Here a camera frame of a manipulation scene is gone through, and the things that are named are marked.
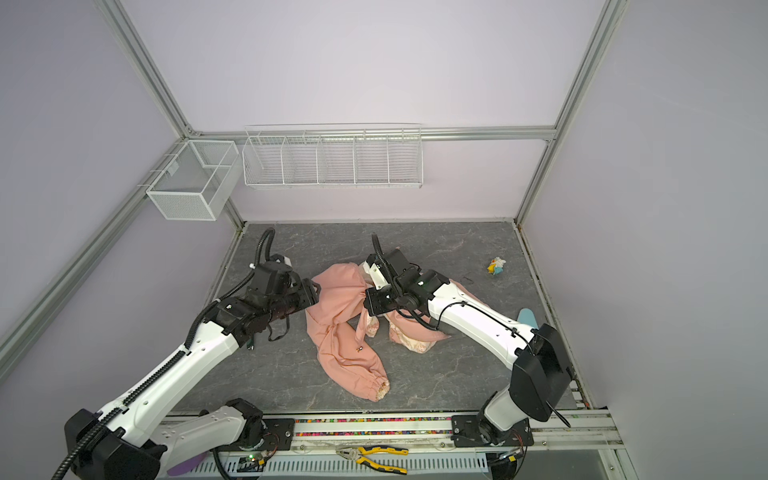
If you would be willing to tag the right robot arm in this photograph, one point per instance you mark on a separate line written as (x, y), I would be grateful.
(536, 356)

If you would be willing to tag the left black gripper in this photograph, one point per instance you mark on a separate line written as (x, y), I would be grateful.
(306, 292)

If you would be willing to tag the white slotted cable duct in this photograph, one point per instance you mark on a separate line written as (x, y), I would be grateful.
(334, 466)

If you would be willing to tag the purple pink silicone spatula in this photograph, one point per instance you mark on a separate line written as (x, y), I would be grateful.
(187, 466)

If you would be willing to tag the white mesh box basket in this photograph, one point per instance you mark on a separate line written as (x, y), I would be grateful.
(197, 181)

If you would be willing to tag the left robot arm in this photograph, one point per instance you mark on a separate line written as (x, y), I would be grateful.
(125, 439)

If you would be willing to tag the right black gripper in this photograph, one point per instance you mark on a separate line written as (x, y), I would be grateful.
(373, 302)

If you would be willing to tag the teal silicone spatula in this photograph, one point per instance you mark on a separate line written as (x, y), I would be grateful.
(527, 317)

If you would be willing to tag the pink Snoopy zip jacket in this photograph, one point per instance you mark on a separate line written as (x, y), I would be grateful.
(339, 325)

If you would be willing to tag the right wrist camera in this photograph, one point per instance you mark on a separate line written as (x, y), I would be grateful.
(374, 276)

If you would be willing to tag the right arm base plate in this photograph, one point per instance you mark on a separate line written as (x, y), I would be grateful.
(474, 431)

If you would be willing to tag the small green circuit board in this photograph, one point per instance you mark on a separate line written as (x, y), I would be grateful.
(250, 464)

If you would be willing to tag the white wire shelf basket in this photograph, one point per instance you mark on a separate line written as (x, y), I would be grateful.
(333, 155)

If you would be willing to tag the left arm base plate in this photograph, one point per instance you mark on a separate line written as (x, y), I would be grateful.
(277, 434)

